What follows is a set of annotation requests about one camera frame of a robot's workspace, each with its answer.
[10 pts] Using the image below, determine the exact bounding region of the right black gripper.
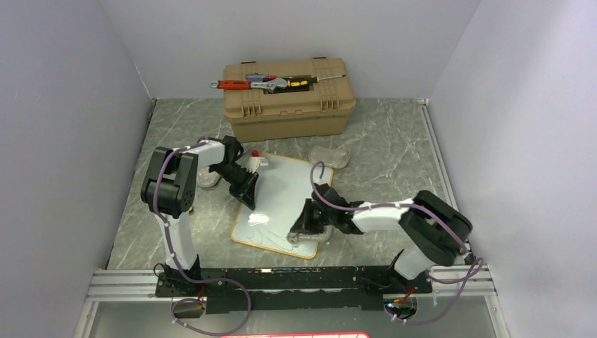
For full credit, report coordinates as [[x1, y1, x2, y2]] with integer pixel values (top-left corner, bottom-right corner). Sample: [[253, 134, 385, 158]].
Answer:
[[292, 199, 336, 236]]

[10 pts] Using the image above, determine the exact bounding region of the yellow black handled screwdriver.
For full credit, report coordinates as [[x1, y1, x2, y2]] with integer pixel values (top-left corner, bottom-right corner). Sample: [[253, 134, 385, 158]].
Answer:
[[284, 75, 346, 88]]

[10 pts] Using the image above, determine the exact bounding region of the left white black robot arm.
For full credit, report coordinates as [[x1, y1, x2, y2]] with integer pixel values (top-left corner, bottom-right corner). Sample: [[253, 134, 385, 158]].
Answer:
[[140, 136, 259, 296]]

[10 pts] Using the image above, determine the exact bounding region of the tan plastic toolbox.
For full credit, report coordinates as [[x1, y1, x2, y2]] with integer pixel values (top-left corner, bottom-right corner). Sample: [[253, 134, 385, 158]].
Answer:
[[222, 57, 356, 142]]

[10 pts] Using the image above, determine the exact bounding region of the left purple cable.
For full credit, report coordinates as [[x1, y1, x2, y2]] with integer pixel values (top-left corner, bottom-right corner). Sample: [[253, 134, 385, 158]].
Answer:
[[153, 136, 253, 337]]

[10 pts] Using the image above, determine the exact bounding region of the dark brown scrubbing pad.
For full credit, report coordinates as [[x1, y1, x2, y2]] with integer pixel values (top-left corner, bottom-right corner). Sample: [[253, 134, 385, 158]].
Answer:
[[287, 227, 333, 246]]

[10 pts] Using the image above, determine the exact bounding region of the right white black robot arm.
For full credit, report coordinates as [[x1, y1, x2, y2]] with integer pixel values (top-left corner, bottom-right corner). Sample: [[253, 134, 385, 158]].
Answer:
[[287, 184, 473, 292]]

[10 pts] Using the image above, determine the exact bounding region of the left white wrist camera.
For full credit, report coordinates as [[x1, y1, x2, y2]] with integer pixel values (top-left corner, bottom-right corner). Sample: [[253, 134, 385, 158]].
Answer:
[[247, 150, 270, 173]]

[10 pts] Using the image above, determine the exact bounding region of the blue red handled screwdriver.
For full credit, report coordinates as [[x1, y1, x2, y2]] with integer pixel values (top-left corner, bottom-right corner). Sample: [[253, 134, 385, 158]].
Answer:
[[245, 73, 278, 82]]

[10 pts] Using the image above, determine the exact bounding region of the black aluminium base frame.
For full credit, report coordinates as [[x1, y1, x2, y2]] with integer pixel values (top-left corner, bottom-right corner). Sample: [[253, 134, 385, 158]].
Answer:
[[87, 265, 497, 314]]

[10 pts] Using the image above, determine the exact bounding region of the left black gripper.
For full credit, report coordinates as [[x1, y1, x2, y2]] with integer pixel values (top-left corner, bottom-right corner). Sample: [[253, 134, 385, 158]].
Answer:
[[210, 163, 260, 211]]

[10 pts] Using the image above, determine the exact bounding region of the yellow framed whiteboard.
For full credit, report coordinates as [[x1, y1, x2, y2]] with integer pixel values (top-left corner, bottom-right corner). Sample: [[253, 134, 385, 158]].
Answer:
[[231, 153, 318, 260]]

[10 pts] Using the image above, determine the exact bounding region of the grey scrubbing pad left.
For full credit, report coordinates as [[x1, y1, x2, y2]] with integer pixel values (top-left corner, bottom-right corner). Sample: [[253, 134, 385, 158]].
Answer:
[[196, 168, 221, 189]]

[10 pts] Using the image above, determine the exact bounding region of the red handled adjustable wrench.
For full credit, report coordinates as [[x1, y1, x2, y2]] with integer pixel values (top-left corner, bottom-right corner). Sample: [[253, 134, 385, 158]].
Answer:
[[210, 78, 289, 92]]

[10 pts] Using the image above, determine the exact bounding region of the grey mesh scrubbing pad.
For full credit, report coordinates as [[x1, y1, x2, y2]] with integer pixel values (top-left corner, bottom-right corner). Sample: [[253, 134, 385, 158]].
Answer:
[[308, 146, 351, 169]]

